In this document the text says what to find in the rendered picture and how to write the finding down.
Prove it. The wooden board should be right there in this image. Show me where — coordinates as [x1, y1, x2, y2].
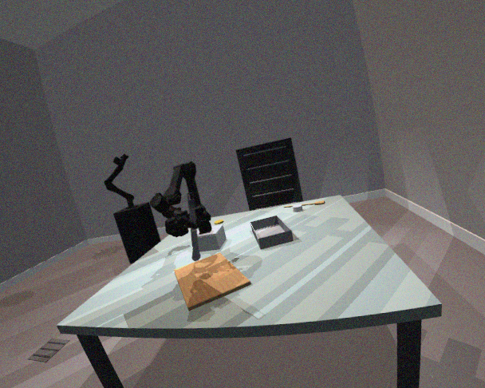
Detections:
[174, 253, 251, 311]

